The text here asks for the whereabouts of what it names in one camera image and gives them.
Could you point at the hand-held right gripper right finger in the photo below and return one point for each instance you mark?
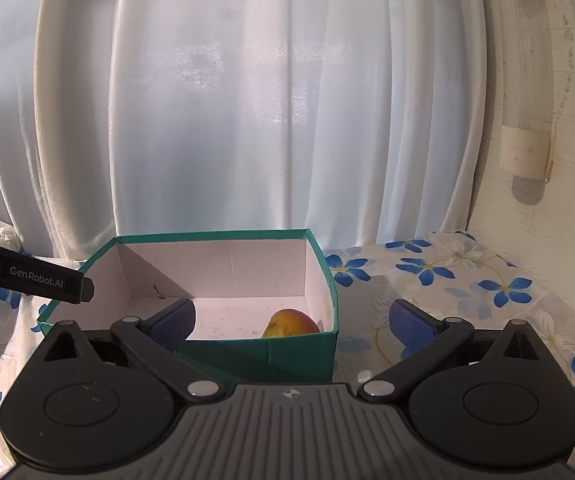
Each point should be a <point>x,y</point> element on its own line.
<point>410,322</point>

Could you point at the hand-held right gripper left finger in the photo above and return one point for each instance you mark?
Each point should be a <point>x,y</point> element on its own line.
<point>175,322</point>

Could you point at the yellow-orange mango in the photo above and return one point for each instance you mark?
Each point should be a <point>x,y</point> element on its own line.
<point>290,324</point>

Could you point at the green cardboard box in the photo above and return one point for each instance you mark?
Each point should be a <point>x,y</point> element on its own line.
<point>292,357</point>

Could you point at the blue floral tablecloth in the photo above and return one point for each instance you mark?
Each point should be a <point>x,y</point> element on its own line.
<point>467,280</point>

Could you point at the white curtain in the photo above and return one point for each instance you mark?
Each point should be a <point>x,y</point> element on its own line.
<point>267,110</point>

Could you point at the clear plastic wall tube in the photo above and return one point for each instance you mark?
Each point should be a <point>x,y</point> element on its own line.
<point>525,85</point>

